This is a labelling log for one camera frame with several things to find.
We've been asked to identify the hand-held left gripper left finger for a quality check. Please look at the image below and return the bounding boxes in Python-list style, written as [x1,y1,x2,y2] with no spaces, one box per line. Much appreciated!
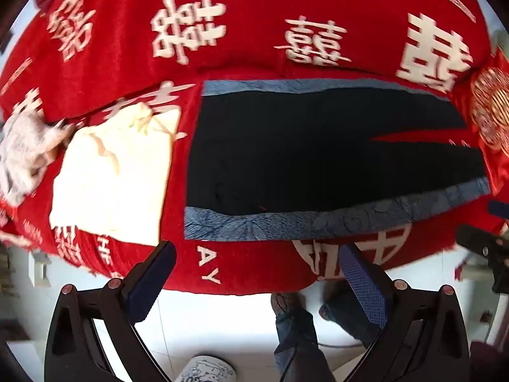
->
[44,241,178,382]

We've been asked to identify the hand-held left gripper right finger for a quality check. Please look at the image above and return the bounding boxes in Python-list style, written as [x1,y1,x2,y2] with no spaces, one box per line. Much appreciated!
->
[340,244,473,382]

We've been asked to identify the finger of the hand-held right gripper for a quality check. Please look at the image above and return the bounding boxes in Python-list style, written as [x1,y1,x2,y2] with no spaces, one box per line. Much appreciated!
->
[456,224,509,294]
[487,200,509,219]

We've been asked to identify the black pants with blue stripes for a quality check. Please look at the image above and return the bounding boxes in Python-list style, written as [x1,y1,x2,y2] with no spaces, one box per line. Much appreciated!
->
[184,80,492,242]

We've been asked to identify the cream folded cloth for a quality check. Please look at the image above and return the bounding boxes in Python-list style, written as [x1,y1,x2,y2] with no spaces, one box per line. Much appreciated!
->
[50,103,182,247]

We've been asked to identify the red embroidered pillow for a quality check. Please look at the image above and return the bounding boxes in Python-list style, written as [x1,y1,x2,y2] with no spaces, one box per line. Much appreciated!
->
[449,53,509,196]

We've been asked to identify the white printed cup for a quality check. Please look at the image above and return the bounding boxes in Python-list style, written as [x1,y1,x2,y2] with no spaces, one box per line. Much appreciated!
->
[174,356,239,382]

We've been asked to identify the grey fluffy cloth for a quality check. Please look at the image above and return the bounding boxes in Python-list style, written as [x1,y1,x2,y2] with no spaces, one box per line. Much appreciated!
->
[0,113,77,206]

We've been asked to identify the red printed blanket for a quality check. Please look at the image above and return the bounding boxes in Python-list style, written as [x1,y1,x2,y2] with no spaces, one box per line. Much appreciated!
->
[0,0,509,297]

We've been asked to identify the white wall socket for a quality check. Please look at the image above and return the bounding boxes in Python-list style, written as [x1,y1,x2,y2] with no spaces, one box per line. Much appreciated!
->
[27,254,52,288]

